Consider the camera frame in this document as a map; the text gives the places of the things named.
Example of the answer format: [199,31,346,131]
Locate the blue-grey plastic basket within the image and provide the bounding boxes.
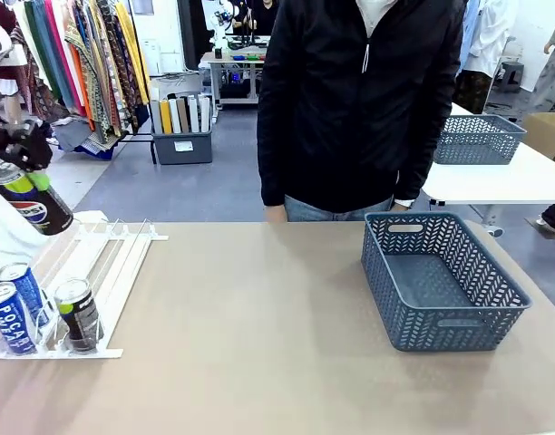
[433,114,529,166]
[360,210,533,353]

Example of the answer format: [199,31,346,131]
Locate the cardboard box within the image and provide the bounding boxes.
[521,111,555,167]

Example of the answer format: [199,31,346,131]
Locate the white cloth cover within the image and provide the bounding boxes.
[0,186,109,274]

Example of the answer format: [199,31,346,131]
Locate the white wire can dispenser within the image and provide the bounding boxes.
[0,218,170,362]

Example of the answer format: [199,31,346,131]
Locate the person in black jacket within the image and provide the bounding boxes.
[256,0,469,223]

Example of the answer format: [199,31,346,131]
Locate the blue Pocari Sweat can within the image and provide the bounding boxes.
[0,262,52,328]
[0,282,38,357]

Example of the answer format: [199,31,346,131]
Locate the folded fabrics pile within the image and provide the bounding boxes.
[53,118,127,160]

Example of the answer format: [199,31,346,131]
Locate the hanging white garment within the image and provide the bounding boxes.
[462,0,517,79]

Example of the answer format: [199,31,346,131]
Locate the white floor appliance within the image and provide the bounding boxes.
[138,37,163,77]

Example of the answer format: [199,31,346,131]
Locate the white side table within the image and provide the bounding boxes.
[421,101,555,206]

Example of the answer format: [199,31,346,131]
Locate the person's left forearm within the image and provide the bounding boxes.
[392,130,449,206]

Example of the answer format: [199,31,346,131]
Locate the yellow fabric roll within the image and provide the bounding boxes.
[160,98,174,135]

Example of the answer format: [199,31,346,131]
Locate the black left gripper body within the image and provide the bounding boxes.
[0,119,54,173]

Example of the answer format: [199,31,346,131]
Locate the grey workbench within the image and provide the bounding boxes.
[200,48,268,111]

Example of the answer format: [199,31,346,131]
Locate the white fabric roll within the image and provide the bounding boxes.
[199,94,212,133]
[188,95,201,134]
[168,97,183,134]

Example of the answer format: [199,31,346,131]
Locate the grey storage bin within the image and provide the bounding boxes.
[151,129,214,166]

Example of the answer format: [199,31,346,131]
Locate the rack of colourful hanging fabrics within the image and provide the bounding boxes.
[12,0,151,137]

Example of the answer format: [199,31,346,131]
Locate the person's right forearm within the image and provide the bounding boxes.
[257,112,291,210]

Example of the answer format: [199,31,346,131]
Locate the mannequin in grey dress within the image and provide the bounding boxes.
[530,8,555,112]

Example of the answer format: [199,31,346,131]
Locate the grey plastic stool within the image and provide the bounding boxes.
[496,60,526,94]

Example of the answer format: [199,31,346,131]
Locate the person's right hand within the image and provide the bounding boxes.
[263,205,289,224]

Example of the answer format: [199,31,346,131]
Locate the brown fabric roll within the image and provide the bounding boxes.
[177,97,191,134]

